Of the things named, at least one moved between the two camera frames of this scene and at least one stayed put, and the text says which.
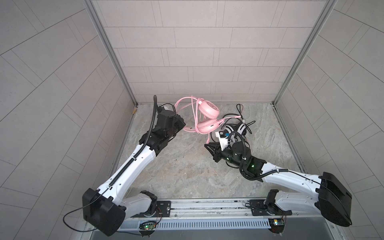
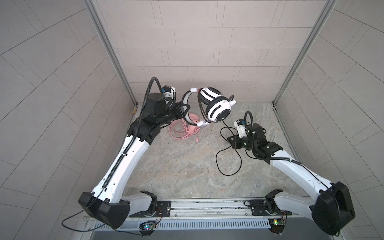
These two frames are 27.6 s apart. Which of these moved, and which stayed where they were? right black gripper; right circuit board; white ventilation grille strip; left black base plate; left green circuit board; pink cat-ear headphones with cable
Moved: pink cat-ear headphones with cable; right black gripper
Stayed: right circuit board; left black base plate; left green circuit board; white ventilation grille strip
